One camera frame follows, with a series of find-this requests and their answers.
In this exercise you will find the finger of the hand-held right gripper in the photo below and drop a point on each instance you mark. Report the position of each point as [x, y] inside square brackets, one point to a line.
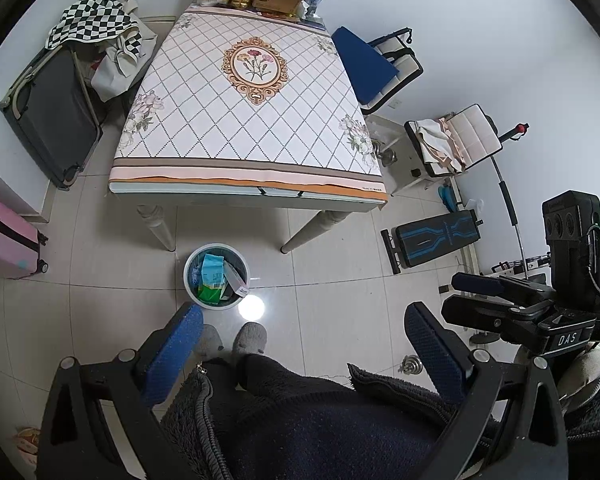
[480, 285]
[480, 315]

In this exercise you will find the white table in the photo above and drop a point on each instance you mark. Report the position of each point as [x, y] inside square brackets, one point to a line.
[155, 220]

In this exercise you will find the dark grey suitcase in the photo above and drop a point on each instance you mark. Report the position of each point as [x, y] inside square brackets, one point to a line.
[55, 120]

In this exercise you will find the green and blue packet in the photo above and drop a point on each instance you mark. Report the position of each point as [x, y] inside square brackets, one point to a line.
[211, 277]

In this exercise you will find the black and white checkered cloth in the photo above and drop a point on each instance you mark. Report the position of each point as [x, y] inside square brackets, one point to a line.
[87, 20]

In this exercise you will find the dark fleece jacket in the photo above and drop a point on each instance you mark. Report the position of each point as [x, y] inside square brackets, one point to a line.
[305, 440]

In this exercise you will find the white low rack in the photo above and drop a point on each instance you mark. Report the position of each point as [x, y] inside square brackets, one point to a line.
[530, 262]

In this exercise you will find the metal pot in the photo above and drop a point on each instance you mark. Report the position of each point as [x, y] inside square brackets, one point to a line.
[386, 154]

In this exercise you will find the red snack packet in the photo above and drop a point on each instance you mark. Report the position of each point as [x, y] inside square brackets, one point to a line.
[27, 440]

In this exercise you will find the pink suitcase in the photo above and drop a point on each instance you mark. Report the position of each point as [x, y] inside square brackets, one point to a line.
[5, 240]

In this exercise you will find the blue slippers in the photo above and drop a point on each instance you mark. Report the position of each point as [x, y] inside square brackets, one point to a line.
[449, 199]

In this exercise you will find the black and blue workout bench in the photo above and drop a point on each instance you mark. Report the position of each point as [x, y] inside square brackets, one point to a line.
[430, 240]

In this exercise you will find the white cloth bag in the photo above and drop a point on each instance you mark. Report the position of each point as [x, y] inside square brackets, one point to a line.
[112, 75]

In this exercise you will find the blue cushioned chair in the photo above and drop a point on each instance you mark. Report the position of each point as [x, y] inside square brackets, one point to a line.
[365, 60]

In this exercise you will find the beige clothes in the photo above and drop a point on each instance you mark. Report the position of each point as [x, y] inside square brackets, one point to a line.
[430, 135]

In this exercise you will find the grey slipper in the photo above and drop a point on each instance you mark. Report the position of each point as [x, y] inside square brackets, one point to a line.
[211, 342]
[250, 345]

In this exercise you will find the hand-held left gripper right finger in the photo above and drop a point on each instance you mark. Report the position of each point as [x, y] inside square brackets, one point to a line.
[435, 350]

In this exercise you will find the white carton box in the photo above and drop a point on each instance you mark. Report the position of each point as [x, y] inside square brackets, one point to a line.
[236, 280]

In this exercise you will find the metal dumbbell weight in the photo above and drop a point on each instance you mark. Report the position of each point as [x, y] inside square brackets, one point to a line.
[411, 364]

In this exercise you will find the white padded chair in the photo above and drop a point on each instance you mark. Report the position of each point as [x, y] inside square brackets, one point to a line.
[475, 130]

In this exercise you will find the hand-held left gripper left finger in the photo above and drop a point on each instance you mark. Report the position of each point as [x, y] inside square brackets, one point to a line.
[172, 355]

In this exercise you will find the floral diamond-pattern tablecloth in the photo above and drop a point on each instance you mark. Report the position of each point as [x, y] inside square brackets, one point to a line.
[230, 135]

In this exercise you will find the white round trash bin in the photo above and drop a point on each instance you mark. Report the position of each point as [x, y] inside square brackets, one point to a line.
[189, 285]

